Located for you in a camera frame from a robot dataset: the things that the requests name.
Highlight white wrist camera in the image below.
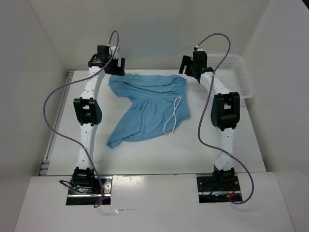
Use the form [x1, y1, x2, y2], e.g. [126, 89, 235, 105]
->
[108, 45, 120, 59]
[194, 45, 205, 52]

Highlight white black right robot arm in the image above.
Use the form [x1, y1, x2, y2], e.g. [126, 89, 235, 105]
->
[179, 46, 240, 190]

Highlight white perforated plastic basket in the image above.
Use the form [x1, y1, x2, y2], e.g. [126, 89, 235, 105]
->
[215, 54, 254, 99]

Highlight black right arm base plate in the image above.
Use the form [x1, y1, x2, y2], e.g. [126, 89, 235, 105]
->
[196, 174, 243, 203]

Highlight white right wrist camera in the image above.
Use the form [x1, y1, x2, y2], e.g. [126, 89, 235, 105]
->
[194, 45, 205, 52]

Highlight light blue shorts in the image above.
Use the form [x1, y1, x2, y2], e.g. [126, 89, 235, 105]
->
[106, 74, 190, 148]

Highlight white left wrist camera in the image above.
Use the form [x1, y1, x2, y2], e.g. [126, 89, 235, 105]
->
[108, 45, 120, 59]

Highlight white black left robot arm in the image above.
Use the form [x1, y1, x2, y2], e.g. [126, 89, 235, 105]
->
[72, 45, 125, 193]

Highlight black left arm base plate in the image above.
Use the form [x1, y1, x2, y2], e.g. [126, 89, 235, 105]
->
[66, 176, 113, 206]

